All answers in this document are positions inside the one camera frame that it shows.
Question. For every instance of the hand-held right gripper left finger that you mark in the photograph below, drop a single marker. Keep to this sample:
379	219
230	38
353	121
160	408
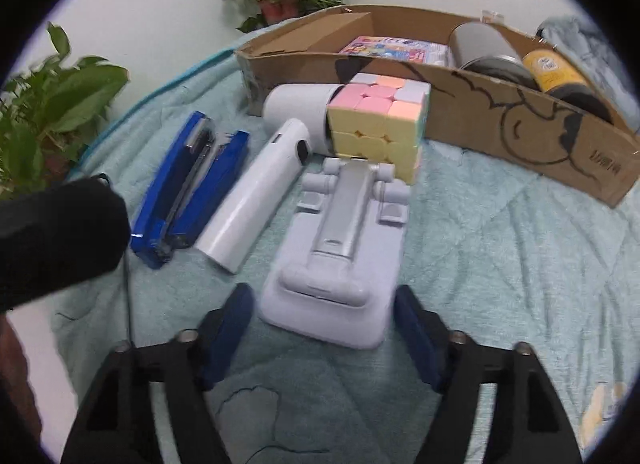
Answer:
230	329

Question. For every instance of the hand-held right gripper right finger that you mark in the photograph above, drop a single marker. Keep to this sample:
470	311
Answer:
415	339

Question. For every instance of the light purple phone stand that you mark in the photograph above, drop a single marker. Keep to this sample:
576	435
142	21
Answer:
335	269

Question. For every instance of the brown cardboard box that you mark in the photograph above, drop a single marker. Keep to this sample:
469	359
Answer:
500	119

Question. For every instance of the colourful cartoon board game box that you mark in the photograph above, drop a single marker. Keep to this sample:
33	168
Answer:
390	50

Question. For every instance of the blue stapler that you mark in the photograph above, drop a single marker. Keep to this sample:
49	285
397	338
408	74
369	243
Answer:
175	194

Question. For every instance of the large-leaf green plant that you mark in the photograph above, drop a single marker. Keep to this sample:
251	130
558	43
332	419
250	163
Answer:
55	109

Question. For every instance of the white handheld cylindrical device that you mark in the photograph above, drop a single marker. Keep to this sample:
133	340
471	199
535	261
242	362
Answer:
255	194

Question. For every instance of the pastel puzzle cube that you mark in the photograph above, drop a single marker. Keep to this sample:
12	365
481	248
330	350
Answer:
375	129

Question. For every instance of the white cylindrical cup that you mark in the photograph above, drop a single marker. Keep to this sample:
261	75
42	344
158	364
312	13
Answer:
295	112

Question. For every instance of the grey cylindrical tin metal lid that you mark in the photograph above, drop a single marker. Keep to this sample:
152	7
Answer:
480	49

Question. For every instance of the yellow jar black lid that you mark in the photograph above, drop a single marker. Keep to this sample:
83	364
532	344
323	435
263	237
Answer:
560	77

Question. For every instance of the grey-blue crumpled cloth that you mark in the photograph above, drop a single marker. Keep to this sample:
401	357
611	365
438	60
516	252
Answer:
575	39

